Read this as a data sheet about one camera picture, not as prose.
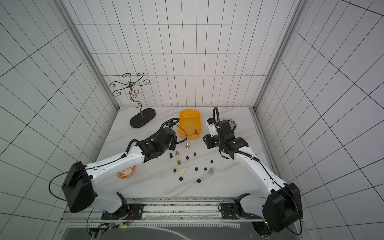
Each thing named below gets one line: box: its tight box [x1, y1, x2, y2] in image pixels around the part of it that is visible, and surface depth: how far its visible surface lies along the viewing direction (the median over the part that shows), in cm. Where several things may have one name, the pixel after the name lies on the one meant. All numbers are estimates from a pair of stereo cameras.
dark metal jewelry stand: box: [109, 72, 156, 129], surface depth 104 cm
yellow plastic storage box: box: [179, 110, 202, 140], surface depth 108 cm
